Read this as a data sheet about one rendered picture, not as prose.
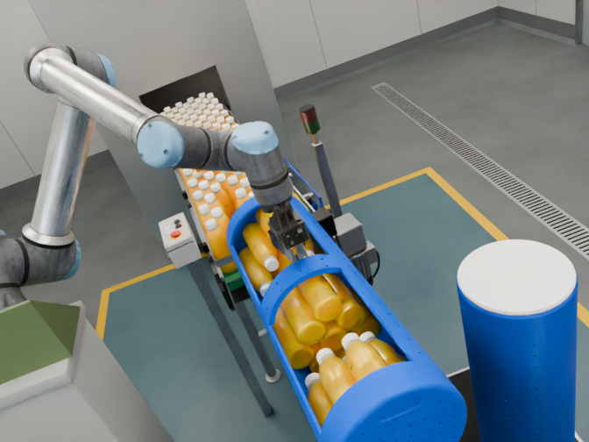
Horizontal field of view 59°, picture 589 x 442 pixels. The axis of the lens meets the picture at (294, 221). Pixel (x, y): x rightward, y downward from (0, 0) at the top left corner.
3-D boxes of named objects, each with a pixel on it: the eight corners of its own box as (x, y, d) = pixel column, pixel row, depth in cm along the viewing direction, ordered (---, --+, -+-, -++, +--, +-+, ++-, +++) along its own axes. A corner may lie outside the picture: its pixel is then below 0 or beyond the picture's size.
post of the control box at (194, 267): (265, 416, 244) (180, 254, 190) (262, 409, 247) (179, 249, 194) (273, 412, 244) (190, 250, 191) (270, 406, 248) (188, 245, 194)
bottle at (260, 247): (267, 227, 167) (286, 256, 151) (256, 245, 168) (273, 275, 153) (250, 219, 163) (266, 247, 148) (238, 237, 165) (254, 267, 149)
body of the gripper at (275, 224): (282, 254, 118) (266, 212, 112) (272, 237, 126) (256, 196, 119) (312, 240, 119) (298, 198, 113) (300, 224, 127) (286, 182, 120)
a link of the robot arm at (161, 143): (9, 28, 132) (173, 124, 98) (56, 39, 142) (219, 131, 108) (1, 72, 135) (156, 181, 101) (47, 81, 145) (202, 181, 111)
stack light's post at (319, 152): (369, 331, 268) (314, 146, 209) (365, 327, 271) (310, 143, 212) (375, 329, 268) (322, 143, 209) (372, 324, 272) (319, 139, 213)
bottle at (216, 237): (239, 269, 189) (221, 229, 179) (221, 274, 189) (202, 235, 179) (239, 258, 195) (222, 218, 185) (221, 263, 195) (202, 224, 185)
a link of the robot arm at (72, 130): (1, 271, 164) (48, 36, 142) (53, 265, 178) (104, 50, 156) (24, 296, 156) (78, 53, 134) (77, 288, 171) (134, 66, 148)
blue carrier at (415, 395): (343, 518, 101) (323, 424, 86) (237, 279, 174) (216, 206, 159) (468, 459, 107) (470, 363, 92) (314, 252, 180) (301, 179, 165)
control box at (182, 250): (176, 269, 183) (164, 247, 178) (168, 243, 200) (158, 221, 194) (202, 258, 185) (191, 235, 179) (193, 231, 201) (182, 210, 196)
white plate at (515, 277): (599, 261, 126) (599, 266, 127) (498, 227, 147) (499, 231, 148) (533, 331, 115) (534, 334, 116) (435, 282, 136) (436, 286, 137)
